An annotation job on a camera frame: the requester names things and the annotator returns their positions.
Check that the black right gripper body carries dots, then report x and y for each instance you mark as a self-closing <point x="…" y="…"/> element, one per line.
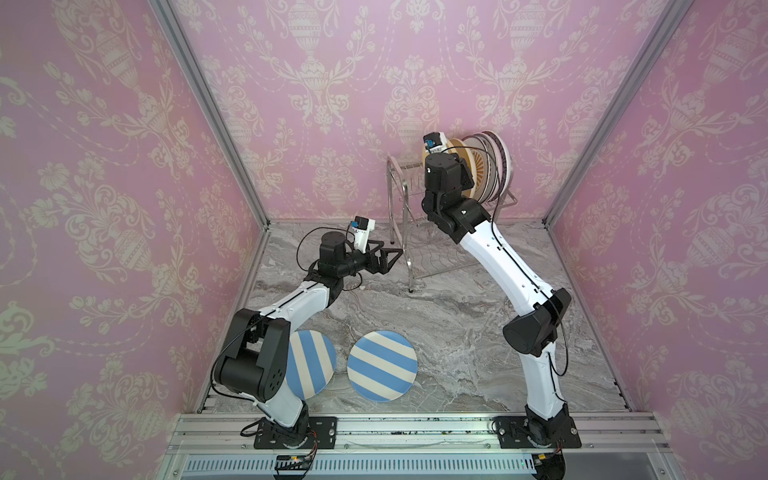
<point x="432" y="166"/>

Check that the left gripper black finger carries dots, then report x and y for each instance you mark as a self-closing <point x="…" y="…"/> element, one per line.
<point x="387" y="259"/>
<point x="381" y="249"/>

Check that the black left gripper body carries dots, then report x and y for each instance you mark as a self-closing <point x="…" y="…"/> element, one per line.
<point x="355" y="263"/>

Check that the orange sunburst patterned plate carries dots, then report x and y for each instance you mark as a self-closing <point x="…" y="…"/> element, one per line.
<point x="496" y="183"/>

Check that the silver metal dish rack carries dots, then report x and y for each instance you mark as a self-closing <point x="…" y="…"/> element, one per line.
<point x="426" y="250"/>

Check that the beige plain plate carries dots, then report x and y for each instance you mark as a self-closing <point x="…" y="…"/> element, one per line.
<point x="469" y="150"/>

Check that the pink plate with bear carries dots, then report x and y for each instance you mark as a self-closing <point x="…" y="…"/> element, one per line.
<point x="501" y="161"/>

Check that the red rimmed white plate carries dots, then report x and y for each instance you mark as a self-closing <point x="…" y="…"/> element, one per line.
<point x="486" y="168"/>

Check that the white floral plate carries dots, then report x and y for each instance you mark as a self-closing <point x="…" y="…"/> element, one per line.
<point x="509" y="172"/>

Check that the yellow plate with bear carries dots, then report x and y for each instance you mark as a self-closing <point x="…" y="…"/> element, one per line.
<point x="451" y="147"/>

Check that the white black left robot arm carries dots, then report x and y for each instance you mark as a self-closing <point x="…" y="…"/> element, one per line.
<point x="253" y="361"/>

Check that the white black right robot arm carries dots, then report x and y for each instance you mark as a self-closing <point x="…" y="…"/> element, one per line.
<point x="539" y="307"/>

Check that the blue striped plate centre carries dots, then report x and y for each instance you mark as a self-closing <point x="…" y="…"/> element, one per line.
<point x="382" y="366"/>

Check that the blue striped plate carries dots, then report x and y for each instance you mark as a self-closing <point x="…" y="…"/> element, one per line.
<point x="311" y="363"/>
<point x="382" y="366"/>

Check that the blue striped plate left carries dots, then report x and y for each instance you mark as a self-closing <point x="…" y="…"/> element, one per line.
<point x="311" y="363"/>

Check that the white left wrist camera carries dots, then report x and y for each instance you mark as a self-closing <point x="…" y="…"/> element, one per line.
<point x="362" y="228"/>

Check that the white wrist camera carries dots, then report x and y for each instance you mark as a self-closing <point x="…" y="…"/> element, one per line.
<point x="362" y="228"/>
<point x="435" y="142"/>

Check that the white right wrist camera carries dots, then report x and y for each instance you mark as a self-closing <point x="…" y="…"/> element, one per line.
<point x="435" y="142"/>

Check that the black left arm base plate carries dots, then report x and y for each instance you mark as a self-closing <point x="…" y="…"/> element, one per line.
<point x="319" y="432"/>

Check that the aluminium corner post left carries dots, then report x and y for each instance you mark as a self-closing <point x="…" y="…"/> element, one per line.
<point x="194" y="74"/>

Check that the aluminium corner post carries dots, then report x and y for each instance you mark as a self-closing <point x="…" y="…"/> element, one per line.
<point x="194" y="74"/>
<point x="661" y="33"/>

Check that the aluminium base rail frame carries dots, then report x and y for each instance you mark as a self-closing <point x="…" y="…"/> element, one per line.
<point x="420" y="446"/>

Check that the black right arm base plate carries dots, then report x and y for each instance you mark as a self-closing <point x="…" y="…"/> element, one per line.
<point x="519" y="432"/>

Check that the aluminium corner post right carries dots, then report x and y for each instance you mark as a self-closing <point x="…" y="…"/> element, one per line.
<point x="661" y="33"/>

